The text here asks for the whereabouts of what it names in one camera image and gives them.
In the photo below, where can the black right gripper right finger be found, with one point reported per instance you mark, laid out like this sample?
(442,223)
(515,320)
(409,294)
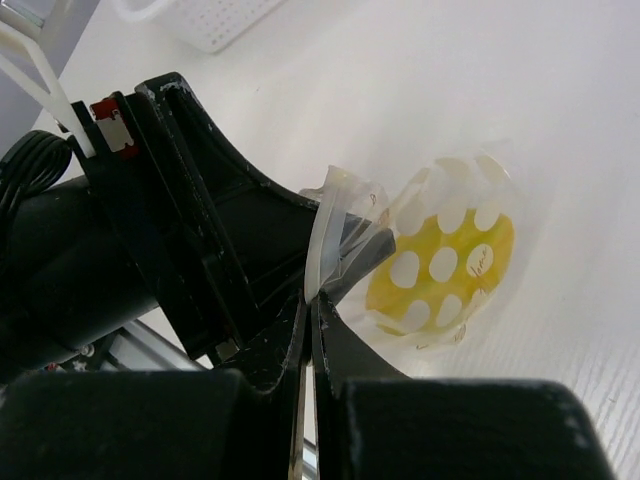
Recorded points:
(373,422)

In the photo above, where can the white perforated plastic basket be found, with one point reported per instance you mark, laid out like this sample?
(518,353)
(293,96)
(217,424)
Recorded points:
(207,25)

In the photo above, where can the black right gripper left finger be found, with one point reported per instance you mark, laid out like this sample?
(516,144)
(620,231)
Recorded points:
(241,420)

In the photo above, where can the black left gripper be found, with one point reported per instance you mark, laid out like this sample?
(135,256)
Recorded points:
(213,238)

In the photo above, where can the yellow fake food slice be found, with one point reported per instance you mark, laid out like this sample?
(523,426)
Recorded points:
(435,280)

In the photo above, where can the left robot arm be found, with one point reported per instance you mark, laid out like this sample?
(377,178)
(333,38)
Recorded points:
(66,279)

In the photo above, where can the clear zip top bag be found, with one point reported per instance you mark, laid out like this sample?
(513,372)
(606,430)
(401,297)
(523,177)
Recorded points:
(357,224)

